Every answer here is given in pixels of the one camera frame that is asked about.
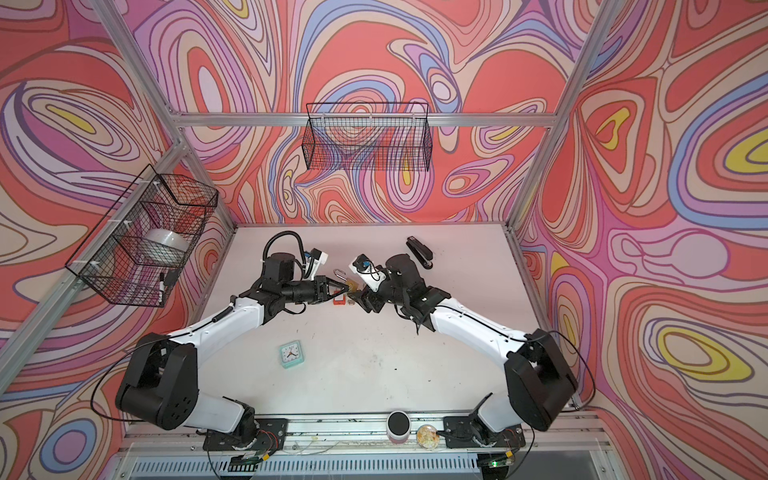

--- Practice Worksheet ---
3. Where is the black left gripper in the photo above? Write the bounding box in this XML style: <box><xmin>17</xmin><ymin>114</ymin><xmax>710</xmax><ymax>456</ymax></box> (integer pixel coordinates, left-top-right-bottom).
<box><xmin>279</xmin><ymin>277</ymin><xmax>347</xmax><ymax>306</ymax></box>

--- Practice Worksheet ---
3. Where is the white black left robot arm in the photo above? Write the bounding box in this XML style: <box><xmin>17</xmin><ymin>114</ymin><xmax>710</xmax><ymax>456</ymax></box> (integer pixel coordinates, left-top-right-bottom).
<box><xmin>115</xmin><ymin>246</ymin><xmax>349</xmax><ymax>442</ymax></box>

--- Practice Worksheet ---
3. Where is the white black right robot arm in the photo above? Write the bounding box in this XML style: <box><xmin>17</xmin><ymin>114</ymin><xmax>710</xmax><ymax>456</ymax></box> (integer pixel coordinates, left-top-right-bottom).
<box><xmin>349</xmin><ymin>254</ymin><xmax>578</xmax><ymax>433</ymax></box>

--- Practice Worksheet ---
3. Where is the black stapler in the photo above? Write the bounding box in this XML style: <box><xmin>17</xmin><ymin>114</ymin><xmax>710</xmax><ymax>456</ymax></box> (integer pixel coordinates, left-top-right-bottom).
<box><xmin>406</xmin><ymin>236</ymin><xmax>434</xmax><ymax>270</ymax></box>

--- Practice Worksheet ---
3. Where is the mint green alarm clock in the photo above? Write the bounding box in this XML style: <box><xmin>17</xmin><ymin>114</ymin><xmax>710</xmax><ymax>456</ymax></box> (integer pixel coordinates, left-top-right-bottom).
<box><xmin>278</xmin><ymin>340</ymin><xmax>305</xmax><ymax>369</ymax></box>

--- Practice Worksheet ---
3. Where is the pink cylinder black top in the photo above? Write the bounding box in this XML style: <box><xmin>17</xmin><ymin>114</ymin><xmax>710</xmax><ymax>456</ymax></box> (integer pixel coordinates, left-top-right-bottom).
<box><xmin>386</xmin><ymin>411</ymin><xmax>411</xmax><ymax>444</ymax></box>

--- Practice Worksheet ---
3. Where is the round beige patterned ball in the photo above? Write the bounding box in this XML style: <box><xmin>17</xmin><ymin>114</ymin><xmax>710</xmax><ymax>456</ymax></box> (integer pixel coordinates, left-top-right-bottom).
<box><xmin>416</xmin><ymin>424</ymin><xmax>440</xmax><ymax>450</ymax></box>

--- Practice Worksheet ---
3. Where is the black marker in basket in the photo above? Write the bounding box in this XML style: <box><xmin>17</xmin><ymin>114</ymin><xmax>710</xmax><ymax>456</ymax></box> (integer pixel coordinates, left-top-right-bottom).
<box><xmin>158</xmin><ymin>272</ymin><xmax>166</xmax><ymax>306</ymax></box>

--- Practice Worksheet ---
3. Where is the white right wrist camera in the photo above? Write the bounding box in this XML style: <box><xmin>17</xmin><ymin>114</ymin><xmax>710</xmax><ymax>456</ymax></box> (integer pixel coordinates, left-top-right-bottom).
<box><xmin>350</xmin><ymin>254</ymin><xmax>386</xmax><ymax>292</ymax></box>

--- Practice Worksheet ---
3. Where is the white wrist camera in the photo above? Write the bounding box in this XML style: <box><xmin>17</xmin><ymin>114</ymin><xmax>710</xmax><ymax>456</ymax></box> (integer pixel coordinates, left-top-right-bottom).
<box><xmin>350</xmin><ymin>254</ymin><xmax>386</xmax><ymax>292</ymax></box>
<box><xmin>303</xmin><ymin>248</ymin><xmax>328</xmax><ymax>280</ymax></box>

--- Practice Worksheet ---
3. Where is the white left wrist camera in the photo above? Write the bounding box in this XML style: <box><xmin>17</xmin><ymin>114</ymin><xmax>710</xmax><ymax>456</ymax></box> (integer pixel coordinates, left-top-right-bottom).
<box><xmin>303</xmin><ymin>248</ymin><xmax>328</xmax><ymax>280</ymax></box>

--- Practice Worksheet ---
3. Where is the black wire basket back wall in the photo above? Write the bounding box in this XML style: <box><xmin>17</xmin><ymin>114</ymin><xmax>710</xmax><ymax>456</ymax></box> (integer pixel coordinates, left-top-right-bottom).
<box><xmin>301</xmin><ymin>101</ymin><xmax>433</xmax><ymax>172</ymax></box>

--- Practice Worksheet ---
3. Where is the black wire basket wall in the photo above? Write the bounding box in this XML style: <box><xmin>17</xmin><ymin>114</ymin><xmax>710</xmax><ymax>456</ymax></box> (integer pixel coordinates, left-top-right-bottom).
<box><xmin>301</xmin><ymin>101</ymin><xmax>433</xmax><ymax>172</ymax></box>
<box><xmin>65</xmin><ymin>166</ymin><xmax>219</xmax><ymax>308</ymax></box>

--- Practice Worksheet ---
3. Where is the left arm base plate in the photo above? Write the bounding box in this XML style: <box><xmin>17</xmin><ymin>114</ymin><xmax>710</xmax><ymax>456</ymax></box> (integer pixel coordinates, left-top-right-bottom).
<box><xmin>203</xmin><ymin>417</ymin><xmax>289</xmax><ymax>454</ymax></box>

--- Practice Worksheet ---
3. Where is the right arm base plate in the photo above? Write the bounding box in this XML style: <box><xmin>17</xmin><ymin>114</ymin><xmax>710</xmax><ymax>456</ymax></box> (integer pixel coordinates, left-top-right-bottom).
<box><xmin>438</xmin><ymin>415</ymin><xmax>527</xmax><ymax>451</ymax></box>

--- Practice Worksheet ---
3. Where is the black wire basket left wall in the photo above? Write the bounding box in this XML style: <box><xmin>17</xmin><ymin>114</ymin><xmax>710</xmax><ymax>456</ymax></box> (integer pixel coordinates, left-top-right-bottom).
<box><xmin>65</xmin><ymin>166</ymin><xmax>219</xmax><ymax>308</ymax></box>

